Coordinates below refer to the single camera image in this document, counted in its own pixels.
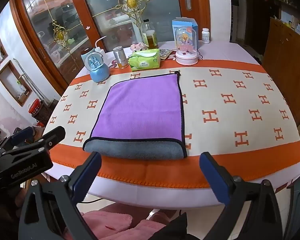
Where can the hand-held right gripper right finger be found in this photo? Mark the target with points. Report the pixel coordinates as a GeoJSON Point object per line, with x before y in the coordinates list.
{"type": "Point", "coordinates": [214, 174]}

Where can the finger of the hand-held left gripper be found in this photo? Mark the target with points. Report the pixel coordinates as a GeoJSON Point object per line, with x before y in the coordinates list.
{"type": "Point", "coordinates": [53, 133]}
{"type": "Point", "coordinates": [22, 133]}

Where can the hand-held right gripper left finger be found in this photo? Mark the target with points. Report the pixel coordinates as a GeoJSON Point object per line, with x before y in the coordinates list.
{"type": "Point", "coordinates": [88, 174]}

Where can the purple and grey towel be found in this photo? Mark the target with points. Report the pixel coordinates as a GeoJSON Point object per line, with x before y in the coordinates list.
{"type": "Point", "coordinates": [142, 110]}

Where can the red stool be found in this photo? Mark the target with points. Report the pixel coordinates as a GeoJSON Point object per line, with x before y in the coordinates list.
{"type": "Point", "coordinates": [38, 110]}

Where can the pink fleece pants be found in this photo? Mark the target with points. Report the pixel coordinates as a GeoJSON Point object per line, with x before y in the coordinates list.
{"type": "Point", "coordinates": [110, 223]}

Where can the orange and cream patterned blanket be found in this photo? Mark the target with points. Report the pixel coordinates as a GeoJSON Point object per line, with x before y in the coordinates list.
{"type": "Point", "coordinates": [230, 120]}

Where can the blue snow globe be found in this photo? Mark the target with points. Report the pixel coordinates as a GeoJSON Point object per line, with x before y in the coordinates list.
{"type": "Point", "coordinates": [98, 73]}

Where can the dark cylinder device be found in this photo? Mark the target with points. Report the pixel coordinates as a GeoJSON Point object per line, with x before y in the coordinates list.
{"type": "Point", "coordinates": [85, 53]}

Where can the grey chair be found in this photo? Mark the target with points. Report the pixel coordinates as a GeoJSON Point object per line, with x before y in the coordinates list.
{"type": "Point", "coordinates": [298, 212]}

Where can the gold door ornament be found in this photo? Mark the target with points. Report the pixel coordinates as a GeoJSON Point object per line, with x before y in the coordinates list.
{"type": "Point", "coordinates": [131, 3]}
{"type": "Point", "coordinates": [59, 35]}

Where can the silver metal can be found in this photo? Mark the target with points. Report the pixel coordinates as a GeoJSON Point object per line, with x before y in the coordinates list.
{"type": "Point", "coordinates": [120, 57]}

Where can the green tissue pack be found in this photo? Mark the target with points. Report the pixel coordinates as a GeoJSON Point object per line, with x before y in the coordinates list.
{"type": "Point", "coordinates": [145, 61]}

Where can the pink pig figurine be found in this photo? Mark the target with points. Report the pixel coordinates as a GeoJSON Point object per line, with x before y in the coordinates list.
{"type": "Point", "coordinates": [138, 47]}

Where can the pink duck dome music box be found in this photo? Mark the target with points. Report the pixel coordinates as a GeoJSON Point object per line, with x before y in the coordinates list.
{"type": "Point", "coordinates": [186, 47]}

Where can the silver blister pack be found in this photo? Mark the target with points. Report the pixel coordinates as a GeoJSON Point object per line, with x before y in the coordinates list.
{"type": "Point", "coordinates": [165, 53]}

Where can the brown wooden cabinet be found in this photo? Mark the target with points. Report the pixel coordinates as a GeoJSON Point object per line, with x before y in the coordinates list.
{"type": "Point", "coordinates": [285, 62]}

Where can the clear bottle of yellow liquid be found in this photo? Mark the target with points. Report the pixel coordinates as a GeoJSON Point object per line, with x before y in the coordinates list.
{"type": "Point", "coordinates": [150, 38]}

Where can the wooden framed glass door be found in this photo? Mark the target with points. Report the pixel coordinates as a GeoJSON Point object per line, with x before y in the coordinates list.
{"type": "Point", "coordinates": [102, 5]}

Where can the white pill bottle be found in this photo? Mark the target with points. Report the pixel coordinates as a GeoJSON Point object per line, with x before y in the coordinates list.
{"type": "Point", "coordinates": [205, 36]}

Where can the blue and white carton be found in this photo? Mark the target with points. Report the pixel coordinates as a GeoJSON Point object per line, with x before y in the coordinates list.
{"type": "Point", "coordinates": [190, 23]}

